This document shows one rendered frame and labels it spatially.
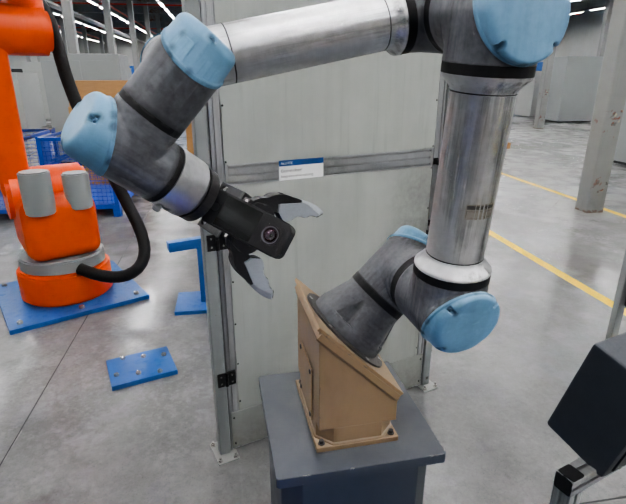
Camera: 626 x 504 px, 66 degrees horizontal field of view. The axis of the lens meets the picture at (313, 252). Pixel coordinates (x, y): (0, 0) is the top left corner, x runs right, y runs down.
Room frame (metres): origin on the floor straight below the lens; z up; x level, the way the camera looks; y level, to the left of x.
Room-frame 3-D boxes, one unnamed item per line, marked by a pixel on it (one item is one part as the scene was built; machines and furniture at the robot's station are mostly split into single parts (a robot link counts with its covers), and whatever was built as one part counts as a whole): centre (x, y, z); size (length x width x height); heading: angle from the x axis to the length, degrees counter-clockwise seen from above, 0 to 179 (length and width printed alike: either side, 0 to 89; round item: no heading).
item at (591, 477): (0.64, -0.49, 1.04); 0.24 x 0.03 x 0.03; 117
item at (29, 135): (6.19, 3.88, 0.49); 1.27 x 0.88 x 0.98; 9
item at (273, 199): (0.65, 0.05, 1.46); 0.09 x 0.02 x 0.05; 129
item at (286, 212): (0.70, 0.03, 1.45); 0.09 x 0.06 x 0.03; 129
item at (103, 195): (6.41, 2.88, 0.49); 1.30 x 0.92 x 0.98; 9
